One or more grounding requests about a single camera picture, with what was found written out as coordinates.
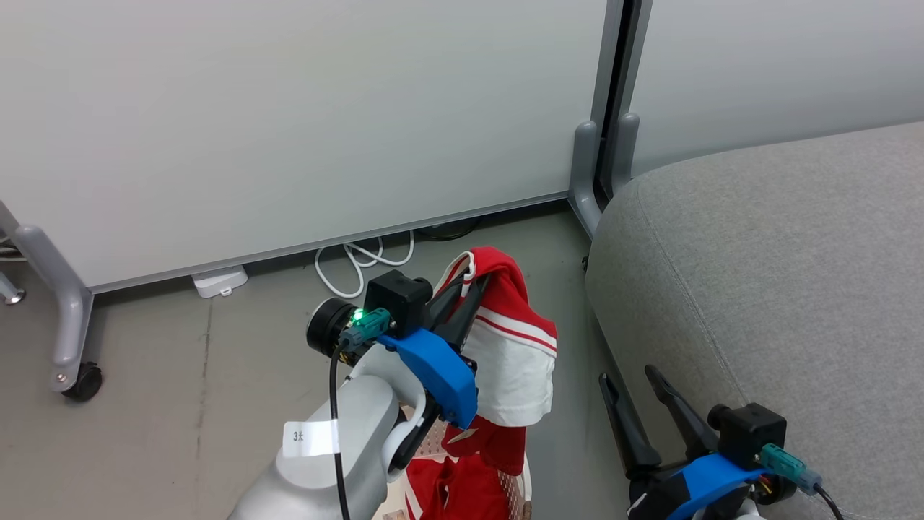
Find white perforated laundry basket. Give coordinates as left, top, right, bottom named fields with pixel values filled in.
left=372, top=404, right=535, bottom=520

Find grey partition leg with caster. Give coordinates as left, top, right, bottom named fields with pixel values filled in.
left=0, top=202, right=104, bottom=403

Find narrow white partition panel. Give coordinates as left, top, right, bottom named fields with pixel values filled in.
left=627, top=0, right=924, bottom=178

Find black floor cable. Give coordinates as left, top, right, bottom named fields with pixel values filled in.
left=415, top=217, right=482, bottom=243

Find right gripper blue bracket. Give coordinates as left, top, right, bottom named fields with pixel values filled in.
left=599, top=365, right=770, bottom=520

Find red and white garment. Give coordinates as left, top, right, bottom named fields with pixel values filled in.
left=401, top=246, right=558, bottom=520

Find wide white partition panel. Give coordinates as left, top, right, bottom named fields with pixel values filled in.
left=0, top=0, right=626, bottom=294

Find white power adapter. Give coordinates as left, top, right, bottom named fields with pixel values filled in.
left=191, top=264, right=249, bottom=300

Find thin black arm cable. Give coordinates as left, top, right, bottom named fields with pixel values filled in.
left=328, top=338, right=354, bottom=520
left=814, top=482, right=847, bottom=520

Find white paper label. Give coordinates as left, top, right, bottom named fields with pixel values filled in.
left=282, top=419, right=340, bottom=459

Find teal cable connector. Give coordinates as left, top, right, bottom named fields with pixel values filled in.
left=338, top=307, right=395, bottom=352
left=759, top=443, right=824, bottom=496

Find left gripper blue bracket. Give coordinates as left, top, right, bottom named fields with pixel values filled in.
left=375, top=273, right=494, bottom=475

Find white looped cable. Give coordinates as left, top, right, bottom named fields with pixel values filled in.
left=314, top=230, right=417, bottom=300

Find grey fabric sofa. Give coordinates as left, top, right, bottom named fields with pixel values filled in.
left=583, top=121, right=924, bottom=520

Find grey partition foot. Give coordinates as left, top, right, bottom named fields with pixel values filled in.
left=568, top=119, right=606, bottom=240
left=609, top=111, right=642, bottom=197

